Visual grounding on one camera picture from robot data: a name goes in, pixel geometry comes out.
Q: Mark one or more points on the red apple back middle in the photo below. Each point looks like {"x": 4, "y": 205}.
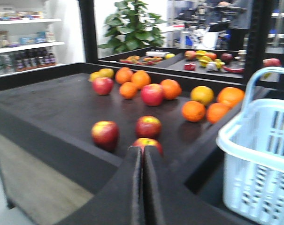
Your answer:
{"x": 152, "y": 94}

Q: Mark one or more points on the orange beside middle apple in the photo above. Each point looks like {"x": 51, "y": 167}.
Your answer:
{"x": 171, "y": 89}

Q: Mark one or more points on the red apple front middle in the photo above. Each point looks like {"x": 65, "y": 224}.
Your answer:
{"x": 148, "y": 127}

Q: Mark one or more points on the red apple back left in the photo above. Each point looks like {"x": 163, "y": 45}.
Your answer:
{"x": 103, "y": 85}

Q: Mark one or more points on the yellow orange citrus fruit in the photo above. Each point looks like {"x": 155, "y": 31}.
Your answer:
{"x": 202, "y": 94}

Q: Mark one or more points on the orange front left pair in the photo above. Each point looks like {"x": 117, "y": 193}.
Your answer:
{"x": 193, "y": 111}

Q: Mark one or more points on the red apple near gripper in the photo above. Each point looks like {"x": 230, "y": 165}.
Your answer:
{"x": 143, "y": 142}

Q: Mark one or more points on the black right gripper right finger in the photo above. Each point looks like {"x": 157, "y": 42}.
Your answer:
{"x": 168, "y": 202}

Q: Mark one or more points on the orange pair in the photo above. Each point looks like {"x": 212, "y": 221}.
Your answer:
{"x": 216, "y": 111}
{"x": 193, "y": 111}

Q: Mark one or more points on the orange front right pair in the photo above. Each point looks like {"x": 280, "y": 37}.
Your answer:
{"x": 216, "y": 111}

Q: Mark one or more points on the white store shelf unit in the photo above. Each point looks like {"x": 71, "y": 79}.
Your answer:
{"x": 27, "y": 38}

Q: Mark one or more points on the red apple front left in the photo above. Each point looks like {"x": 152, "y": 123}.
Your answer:
{"x": 105, "y": 135}

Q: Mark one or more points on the light blue plastic basket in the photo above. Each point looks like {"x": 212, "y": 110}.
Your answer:
{"x": 253, "y": 145}

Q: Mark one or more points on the green potted plant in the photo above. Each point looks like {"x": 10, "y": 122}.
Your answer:
{"x": 132, "y": 27}

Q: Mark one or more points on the large orange far right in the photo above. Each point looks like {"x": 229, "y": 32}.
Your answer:
{"x": 230, "y": 96}

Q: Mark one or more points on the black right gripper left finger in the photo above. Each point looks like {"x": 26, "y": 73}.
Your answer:
{"x": 118, "y": 202}

